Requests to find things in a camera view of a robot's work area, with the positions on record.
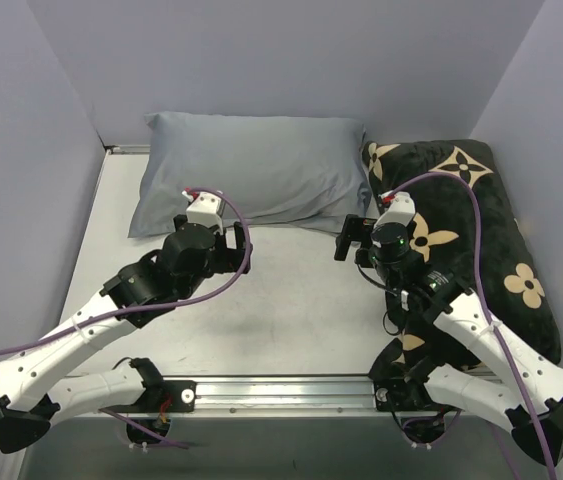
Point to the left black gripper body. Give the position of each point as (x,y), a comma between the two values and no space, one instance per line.
(236,248)

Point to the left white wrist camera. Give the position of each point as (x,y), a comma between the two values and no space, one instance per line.
(205,209)

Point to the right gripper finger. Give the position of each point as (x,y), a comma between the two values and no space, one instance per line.
(413,228)
(353,231)

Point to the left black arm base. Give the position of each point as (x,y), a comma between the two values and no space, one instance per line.
(159,395)

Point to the aluminium front rail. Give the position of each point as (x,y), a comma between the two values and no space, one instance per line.
(281,396)

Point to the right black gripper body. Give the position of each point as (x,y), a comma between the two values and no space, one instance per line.
(349,232)

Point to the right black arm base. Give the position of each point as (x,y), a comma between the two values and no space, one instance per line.
(400,395)

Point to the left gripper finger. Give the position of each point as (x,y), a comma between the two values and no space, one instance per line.
(242,249)
(179,221)

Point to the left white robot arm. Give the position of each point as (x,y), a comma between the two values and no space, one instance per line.
(37,389)

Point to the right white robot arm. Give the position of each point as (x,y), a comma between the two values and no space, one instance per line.
(465,357)

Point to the black floral plush pillow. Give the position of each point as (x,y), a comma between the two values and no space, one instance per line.
(466,223)

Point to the grey pillowcase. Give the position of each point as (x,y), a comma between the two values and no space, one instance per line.
(302,171)

